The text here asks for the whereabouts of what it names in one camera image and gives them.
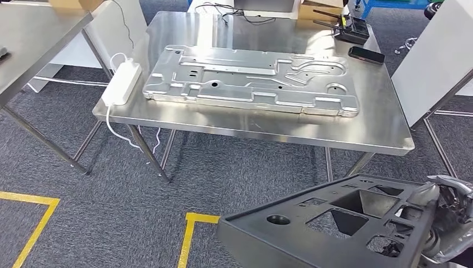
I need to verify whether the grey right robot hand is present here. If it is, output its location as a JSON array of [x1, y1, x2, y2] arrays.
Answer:
[[406, 175, 473, 265]]

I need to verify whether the black panel part with cutouts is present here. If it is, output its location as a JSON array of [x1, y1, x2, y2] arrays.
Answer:
[[217, 174, 441, 268]]

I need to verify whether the stainless steel table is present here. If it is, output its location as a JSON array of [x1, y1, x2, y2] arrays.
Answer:
[[0, 0, 113, 175], [410, 68, 473, 178], [92, 11, 416, 184]]

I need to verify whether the white partition board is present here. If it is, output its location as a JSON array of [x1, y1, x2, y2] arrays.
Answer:
[[392, 0, 473, 128], [27, 0, 148, 93]]

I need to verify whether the black smartphone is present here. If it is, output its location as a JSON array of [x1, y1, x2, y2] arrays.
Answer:
[[347, 46, 386, 65]]

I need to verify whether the black round object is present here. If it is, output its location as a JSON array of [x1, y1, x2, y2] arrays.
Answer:
[[424, 2, 443, 20]]

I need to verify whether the black remote controller with antennas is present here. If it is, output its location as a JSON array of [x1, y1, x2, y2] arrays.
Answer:
[[313, 9, 370, 46]]

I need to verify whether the brown cardboard box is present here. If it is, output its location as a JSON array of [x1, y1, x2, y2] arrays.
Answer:
[[298, 0, 350, 21], [49, 0, 104, 12]]

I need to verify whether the yellow floor tape square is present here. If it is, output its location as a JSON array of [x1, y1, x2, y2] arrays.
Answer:
[[177, 212, 221, 268], [0, 191, 61, 268]]

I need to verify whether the white table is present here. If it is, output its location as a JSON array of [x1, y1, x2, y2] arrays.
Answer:
[[186, 0, 300, 19]]

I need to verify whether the white power strip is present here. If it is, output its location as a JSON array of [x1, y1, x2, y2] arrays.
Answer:
[[102, 61, 143, 107]]

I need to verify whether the grey coiled cable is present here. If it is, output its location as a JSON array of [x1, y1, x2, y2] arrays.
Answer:
[[394, 37, 418, 55]]

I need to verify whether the blue metal workbench frame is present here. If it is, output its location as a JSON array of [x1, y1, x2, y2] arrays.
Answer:
[[360, 0, 431, 19]]

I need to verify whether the black laptop cable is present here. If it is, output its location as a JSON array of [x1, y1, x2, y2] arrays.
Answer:
[[195, 3, 276, 27]]

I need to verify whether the white power strip cable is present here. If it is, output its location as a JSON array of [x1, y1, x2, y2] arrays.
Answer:
[[106, 52, 163, 154]]

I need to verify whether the thin black cable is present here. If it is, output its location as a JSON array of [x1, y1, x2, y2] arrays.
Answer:
[[110, 0, 136, 51]]

